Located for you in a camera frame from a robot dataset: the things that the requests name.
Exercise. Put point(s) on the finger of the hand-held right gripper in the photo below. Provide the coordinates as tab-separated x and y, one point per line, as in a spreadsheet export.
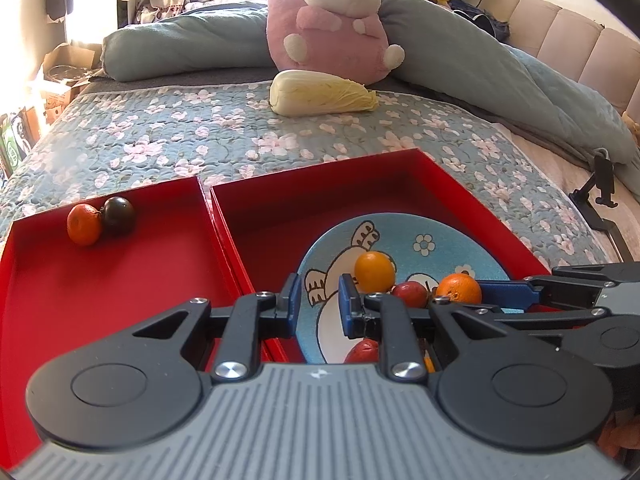
540	320
505	294

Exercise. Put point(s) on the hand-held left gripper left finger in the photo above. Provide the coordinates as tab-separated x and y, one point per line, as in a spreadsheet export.
295	305

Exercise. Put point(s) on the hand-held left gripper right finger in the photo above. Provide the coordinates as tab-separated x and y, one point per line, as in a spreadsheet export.
347	305

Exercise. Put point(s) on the orange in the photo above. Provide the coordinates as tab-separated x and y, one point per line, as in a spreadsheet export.
374	272
457	287

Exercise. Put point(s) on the red jujube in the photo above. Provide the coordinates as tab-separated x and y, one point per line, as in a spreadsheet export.
362	350

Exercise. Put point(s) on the red apple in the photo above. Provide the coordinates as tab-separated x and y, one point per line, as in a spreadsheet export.
410	294

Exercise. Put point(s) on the blue rabbit print plate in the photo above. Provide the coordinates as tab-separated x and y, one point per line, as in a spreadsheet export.
440	240

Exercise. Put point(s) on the red paper box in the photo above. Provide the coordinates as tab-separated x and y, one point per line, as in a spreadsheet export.
280	210
125	270

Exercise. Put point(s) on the dark plum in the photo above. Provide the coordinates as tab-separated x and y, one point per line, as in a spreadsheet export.
119	215

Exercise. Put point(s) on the small mandarin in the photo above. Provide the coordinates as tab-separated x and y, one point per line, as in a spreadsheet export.
85	224

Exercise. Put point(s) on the beige bed sheet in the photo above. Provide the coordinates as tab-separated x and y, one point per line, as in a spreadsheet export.
560	170

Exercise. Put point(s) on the black phone stand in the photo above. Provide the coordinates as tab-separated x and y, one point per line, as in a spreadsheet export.
602	175

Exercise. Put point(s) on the floral quilted bedspread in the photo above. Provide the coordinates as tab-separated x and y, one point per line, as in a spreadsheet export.
200	125

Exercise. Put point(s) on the napa cabbage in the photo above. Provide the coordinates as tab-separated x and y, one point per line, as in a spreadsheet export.
320	92

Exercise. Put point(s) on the light blue duvet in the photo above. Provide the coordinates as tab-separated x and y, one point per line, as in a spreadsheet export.
475	60

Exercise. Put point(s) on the grey blanket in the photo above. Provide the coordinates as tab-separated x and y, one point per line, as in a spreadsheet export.
175	77

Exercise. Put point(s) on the beige padded headboard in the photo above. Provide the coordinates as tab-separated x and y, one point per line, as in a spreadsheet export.
565	35

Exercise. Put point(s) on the pink plush rabbit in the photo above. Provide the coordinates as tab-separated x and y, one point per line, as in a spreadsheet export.
330	35

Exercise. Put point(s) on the dark blue garment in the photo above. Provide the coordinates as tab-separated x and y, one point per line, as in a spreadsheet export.
480	17

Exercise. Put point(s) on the cardboard box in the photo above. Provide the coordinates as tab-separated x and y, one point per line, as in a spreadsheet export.
60	95

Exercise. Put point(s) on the green printed box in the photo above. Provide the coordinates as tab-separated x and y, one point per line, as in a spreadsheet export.
12	145

